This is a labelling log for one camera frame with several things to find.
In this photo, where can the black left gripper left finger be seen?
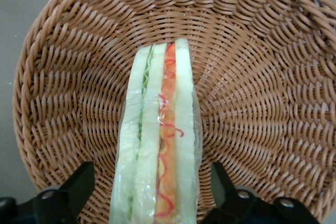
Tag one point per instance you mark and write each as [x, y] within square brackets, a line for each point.
[52, 205]

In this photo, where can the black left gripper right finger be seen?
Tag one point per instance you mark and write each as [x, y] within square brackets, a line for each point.
[236, 208]

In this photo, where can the triangle sandwich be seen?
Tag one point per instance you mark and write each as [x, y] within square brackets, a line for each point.
[157, 129]

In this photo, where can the round brown wicker basket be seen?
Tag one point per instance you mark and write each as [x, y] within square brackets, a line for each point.
[249, 77]

